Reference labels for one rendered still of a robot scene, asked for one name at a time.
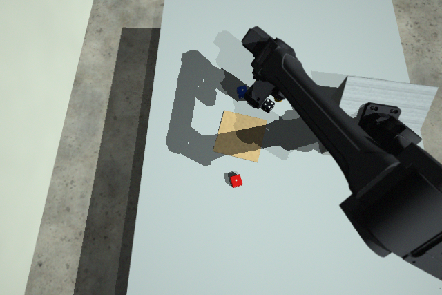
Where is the tan flat mat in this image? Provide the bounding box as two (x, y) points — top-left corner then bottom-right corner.
(213, 111), (267, 162)

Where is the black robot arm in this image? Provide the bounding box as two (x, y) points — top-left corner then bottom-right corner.
(241, 26), (442, 280)

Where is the red die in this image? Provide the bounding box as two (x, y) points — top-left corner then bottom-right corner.
(230, 174), (242, 188)

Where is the black die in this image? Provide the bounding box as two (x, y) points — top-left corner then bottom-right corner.
(262, 98), (275, 113)

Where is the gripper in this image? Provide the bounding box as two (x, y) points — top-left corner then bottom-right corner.
(253, 76), (286, 102)

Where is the blue die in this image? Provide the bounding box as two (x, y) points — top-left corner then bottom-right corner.
(237, 85), (247, 99)

